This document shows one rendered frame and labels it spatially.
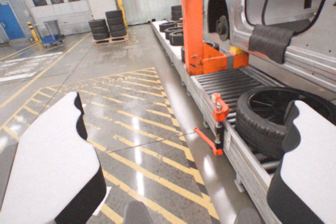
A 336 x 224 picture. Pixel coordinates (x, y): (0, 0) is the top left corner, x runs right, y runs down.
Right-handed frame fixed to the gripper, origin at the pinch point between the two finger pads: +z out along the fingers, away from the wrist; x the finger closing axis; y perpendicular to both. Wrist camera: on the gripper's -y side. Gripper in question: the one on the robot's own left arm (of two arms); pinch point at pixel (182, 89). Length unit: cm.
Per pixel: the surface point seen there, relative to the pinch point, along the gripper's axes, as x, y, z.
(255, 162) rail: 50, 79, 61
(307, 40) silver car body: 79, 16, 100
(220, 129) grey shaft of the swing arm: 38, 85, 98
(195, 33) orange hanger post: 19, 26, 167
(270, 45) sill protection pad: 71, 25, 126
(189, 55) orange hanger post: 15, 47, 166
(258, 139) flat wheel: 58, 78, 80
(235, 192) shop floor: 48, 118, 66
